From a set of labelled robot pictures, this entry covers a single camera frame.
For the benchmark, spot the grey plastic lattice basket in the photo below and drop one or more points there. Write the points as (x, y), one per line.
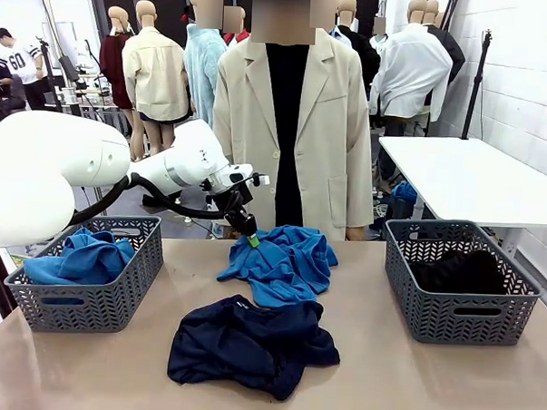
(459, 322)
(92, 310)

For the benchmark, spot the blue garment on floor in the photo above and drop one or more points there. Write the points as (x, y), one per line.
(403, 197)

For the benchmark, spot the person's left forearm cream sleeve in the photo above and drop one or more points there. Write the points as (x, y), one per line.
(360, 190)

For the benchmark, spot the mannequin in turquoise fleece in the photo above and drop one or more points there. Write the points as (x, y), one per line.
(200, 61)

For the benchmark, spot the mannequin in dark coat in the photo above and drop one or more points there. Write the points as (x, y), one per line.
(453, 54)

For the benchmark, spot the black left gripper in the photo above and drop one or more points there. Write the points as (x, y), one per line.
(235, 203)

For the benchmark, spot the black garment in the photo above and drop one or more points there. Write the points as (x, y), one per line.
(456, 272)

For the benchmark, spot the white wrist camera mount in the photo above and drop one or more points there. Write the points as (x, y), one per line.
(238, 174)

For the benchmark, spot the mannequin in red top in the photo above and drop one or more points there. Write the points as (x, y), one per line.
(233, 37)

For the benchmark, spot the person in cream coat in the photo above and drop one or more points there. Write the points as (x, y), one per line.
(321, 148)

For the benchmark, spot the bright blue shirt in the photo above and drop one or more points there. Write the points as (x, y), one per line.
(85, 260)
(289, 269)

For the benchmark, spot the mannequin in white shirt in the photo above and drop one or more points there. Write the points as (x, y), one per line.
(411, 70)

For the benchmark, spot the navy blue garment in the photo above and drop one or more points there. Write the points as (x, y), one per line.
(249, 349)

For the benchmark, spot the black tripod stand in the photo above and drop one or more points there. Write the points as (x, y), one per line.
(477, 87)

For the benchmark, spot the white rectangular table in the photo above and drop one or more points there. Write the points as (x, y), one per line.
(461, 177)

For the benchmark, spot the mannequin in maroon top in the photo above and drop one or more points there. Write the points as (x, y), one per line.
(111, 66)

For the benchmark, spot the man in white jersey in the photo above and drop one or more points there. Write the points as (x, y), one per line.
(21, 64)

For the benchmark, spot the mannequin in cream jacket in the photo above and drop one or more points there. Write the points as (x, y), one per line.
(154, 72)

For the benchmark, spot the person's right forearm cream sleeve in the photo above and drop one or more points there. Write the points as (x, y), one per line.
(222, 137)

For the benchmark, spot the mannequin in black jacket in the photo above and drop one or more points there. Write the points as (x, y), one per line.
(364, 54)

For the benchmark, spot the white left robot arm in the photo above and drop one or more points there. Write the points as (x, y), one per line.
(30, 171)

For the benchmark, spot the person's left hand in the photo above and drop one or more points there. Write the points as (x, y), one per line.
(355, 234)

